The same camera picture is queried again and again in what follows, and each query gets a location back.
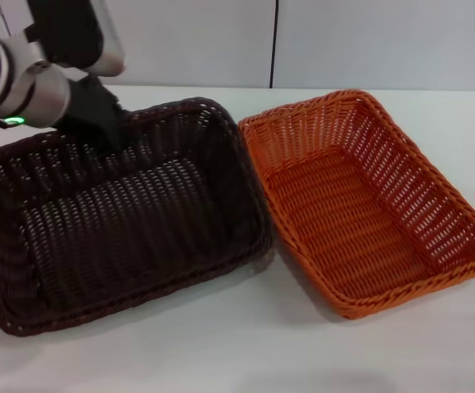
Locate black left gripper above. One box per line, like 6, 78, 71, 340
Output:
55, 75, 131, 158

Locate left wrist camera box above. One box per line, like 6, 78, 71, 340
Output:
25, 0, 126, 78

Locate dark brown wicker basket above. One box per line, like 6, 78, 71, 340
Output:
0, 96, 274, 337

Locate orange wicker basket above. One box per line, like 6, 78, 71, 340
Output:
237, 89, 475, 321

